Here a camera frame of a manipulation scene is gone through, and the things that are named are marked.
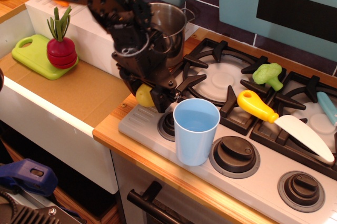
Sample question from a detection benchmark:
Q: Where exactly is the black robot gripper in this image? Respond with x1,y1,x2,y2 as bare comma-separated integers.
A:
112,30,178,113

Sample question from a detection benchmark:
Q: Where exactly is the yellow toy potato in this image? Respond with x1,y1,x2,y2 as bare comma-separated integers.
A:
135,84,155,107

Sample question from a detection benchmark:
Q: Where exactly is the light blue plastic cup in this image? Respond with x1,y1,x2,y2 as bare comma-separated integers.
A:
173,98,220,166

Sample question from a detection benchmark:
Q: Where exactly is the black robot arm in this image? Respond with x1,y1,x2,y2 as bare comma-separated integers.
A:
62,0,176,113

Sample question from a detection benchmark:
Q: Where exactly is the stainless steel pot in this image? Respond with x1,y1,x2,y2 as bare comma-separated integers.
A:
150,2,195,68

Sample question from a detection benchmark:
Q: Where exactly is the left black stove knob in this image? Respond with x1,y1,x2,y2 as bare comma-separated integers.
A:
157,111,175,142

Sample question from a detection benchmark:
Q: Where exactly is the black stove knob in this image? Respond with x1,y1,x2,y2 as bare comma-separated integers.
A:
209,136,261,179
157,111,175,142
277,171,325,213

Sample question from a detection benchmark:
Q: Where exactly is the left black stove grate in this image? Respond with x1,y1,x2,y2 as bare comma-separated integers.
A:
174,38,286,135

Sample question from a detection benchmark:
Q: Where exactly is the black stove grate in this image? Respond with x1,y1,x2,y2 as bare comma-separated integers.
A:
250,72,336,179
174,38,286,135

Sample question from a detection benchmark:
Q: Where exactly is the red toy radish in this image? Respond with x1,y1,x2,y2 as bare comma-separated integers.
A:
47,6,77,69

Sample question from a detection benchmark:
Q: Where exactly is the white toy sink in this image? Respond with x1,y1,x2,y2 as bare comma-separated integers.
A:
1,0,129,194

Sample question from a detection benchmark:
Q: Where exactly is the middle black stove knob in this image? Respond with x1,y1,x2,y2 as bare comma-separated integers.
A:
209,136,261,179

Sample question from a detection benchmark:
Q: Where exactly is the green toy cutting board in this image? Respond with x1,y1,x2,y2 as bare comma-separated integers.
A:
12,34,79,80

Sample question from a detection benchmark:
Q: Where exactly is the green toy broccoli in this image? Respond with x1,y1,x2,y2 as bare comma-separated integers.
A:
252,63,283,91

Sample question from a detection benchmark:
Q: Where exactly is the grey toy stove top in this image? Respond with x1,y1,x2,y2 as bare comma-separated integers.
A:
117,37,337,224

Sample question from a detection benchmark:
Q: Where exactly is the blue clamp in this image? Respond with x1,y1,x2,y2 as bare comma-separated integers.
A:
1,159,58,197

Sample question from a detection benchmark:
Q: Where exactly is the right black stove grate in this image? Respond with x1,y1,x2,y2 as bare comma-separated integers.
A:
250,72,336,179

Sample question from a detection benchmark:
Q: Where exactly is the teal toy microwave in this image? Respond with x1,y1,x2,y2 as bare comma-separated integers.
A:
219,0,336,61

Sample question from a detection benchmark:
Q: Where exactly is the right black stove knob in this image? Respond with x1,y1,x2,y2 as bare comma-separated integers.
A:
277,171,325,213

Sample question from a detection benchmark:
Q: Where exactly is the black oven door handle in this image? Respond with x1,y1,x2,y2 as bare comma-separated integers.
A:
127,181,183,224

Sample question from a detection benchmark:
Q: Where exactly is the yellow handled toy knife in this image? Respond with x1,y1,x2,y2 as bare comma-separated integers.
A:
236,90,335,164

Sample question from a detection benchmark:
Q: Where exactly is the teal handled utensil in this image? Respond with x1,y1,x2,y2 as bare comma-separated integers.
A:
317,92,336,127

